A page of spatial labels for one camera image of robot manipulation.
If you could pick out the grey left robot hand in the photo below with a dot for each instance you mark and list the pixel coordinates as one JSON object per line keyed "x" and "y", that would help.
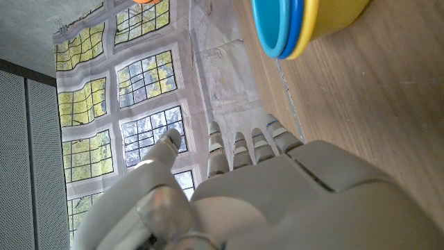
{"x": 295, "y": 208}

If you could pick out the orange mini basketball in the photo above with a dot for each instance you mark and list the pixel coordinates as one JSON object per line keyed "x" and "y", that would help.
{"x": 147, "y": 1}

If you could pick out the dark blue plastic cup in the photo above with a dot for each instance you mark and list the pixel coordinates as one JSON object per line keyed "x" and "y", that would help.
{"x": 294, "y": 27}

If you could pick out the light blue plastic cup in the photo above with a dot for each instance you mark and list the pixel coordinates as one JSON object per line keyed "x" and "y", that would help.
{"x": 270, "y": 24}

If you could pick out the yellow plastic cup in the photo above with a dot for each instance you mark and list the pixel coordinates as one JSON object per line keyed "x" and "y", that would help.
{"x": 333, "y": 17}

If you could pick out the printed window backdrop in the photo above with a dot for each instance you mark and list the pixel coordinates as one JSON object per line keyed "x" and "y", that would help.
{"x": 145, "y": 80}

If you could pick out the metal binder clip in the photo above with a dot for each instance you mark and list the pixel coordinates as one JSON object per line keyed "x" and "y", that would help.
{"x": 61, "y": 27}

